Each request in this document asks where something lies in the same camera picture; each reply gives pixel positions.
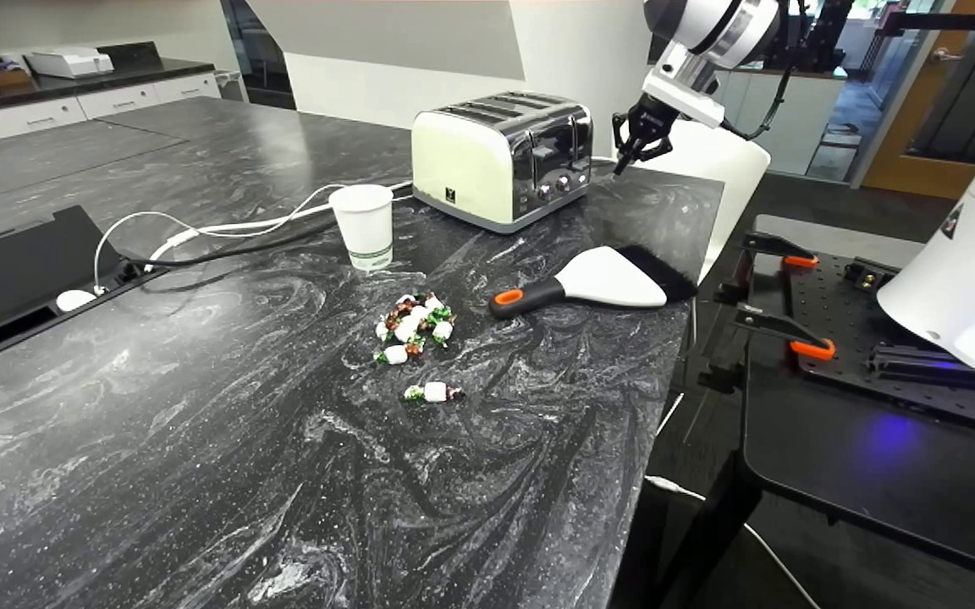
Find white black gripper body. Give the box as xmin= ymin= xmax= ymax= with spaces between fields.
xmin=635 ymin=43 xmax=724 ymax=138

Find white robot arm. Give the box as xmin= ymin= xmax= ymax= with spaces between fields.
xmin=612 ymin=0 xmax=789 ymax=171

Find cream and chrome toaster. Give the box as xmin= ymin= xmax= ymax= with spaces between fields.
xmin=409 ymin=90 xmax=593 ymax=232

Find white chair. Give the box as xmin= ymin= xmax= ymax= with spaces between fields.
xmin=646 ymin=120 xmax=774 ymax=278

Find orange black clamp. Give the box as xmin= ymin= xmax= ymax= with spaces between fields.
xmin=715 ymin=228 xmax=838 ymax=362

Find white paper cup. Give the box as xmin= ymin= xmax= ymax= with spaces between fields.
xmin=328 ymin=182 xmax=393 ymax=270

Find pile of wrapped candies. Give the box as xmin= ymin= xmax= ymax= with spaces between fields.
xmin=375 ymin=289 xmax=459 ymax=365

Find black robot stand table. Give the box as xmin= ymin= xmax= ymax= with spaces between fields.
xmin=657 ymin=248 xmax=975 ymax=609

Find single wrapped candy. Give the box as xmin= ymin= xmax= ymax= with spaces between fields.
xmin=403 ymin=380 xmax=465 ymax=401

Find white countertop appliance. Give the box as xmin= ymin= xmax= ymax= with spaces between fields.
xmin=29 ymin=47 xmax=116 ymax=77

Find black table power box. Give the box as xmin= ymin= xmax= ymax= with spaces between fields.
xmin=0 ymin=206 xmax=144 ymax=351

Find white kitchen cabinets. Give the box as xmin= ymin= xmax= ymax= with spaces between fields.
xmin=0 ymin=69 xmax=222 ymax=138

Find white power cable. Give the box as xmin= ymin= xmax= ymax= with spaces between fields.
xmin=87 ymin=177 xmax=417 ymax=289

